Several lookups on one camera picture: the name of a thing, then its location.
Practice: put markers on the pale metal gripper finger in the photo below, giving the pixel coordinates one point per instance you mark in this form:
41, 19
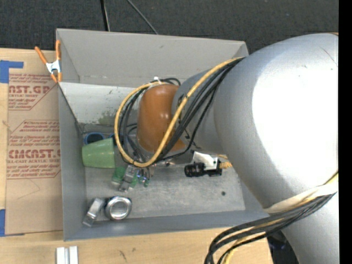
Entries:
127, 178

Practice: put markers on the green cup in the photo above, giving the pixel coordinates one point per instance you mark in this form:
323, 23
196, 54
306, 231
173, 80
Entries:
99, 153

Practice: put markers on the grey metal bin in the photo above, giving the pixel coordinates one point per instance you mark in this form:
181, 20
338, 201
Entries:
176, 197

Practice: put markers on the blue sunglasses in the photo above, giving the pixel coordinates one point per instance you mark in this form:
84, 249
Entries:
92, 137

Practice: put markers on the brown cardboard board red print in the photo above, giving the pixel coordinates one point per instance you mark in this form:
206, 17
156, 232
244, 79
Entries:
30, 191

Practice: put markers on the black cylinder on white bracket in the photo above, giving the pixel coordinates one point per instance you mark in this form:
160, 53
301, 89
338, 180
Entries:
198, 169

